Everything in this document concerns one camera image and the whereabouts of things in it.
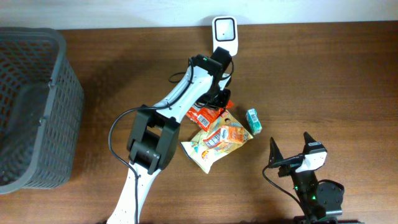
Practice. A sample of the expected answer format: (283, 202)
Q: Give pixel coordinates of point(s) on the white barcode scanner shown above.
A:
(225, 34)

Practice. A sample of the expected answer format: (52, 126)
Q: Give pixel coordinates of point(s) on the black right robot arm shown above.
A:
(320, 200)

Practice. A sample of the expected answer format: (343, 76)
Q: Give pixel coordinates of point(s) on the grey plastic basket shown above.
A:
(42, 105)

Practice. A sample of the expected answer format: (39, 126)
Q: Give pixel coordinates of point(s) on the red snack bag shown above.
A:
(205, 116)

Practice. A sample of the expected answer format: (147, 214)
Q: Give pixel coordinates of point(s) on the teal tissue pack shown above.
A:
(253, 121)

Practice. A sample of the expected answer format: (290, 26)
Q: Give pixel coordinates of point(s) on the yellow snack bag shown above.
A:
(200, 154)

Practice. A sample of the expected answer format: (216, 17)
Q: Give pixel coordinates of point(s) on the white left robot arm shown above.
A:
(154, 136)

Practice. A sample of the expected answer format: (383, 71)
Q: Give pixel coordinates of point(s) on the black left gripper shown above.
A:
(219, 98)

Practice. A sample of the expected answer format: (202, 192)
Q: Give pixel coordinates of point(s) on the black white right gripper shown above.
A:
(292, 162)

